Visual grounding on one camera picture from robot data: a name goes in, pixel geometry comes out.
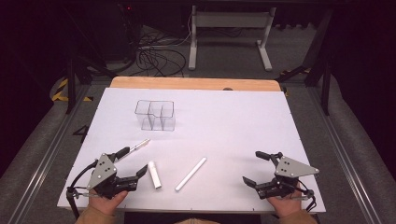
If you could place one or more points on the slim white pen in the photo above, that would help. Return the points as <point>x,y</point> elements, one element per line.
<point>190,174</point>

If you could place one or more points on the aluminium floor rail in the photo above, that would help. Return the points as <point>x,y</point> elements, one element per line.
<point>341,155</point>
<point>49,155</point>

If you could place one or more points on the wooden table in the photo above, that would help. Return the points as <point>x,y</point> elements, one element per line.
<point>186,83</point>

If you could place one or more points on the person's left hand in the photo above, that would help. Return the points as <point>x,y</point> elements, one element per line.
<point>104,206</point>

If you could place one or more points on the white desk frame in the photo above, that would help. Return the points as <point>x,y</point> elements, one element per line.
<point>230,20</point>

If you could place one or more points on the black computer tower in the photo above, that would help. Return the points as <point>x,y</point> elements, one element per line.
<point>118,31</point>

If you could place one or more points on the white tube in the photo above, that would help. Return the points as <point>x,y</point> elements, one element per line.
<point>154,174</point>

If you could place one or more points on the clear pen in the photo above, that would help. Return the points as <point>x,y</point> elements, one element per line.
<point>140,145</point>

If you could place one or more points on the black metal stand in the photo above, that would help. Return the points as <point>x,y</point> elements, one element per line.
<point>326,90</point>
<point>71,84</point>

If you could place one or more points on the clear plastic organizer box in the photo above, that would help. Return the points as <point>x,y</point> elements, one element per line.
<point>155,116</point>

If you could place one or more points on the person's right hand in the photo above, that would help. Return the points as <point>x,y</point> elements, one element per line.
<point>286,206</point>

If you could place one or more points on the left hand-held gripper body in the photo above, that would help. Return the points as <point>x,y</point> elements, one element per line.
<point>102,169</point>

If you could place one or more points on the yellow black floor tape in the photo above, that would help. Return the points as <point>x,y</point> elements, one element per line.
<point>59,99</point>

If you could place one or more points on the brown bag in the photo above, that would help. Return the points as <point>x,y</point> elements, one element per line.
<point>194,221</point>

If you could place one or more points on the white table board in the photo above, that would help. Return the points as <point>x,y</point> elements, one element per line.
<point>218,124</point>

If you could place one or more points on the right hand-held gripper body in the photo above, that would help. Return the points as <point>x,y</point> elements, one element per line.
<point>291,168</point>

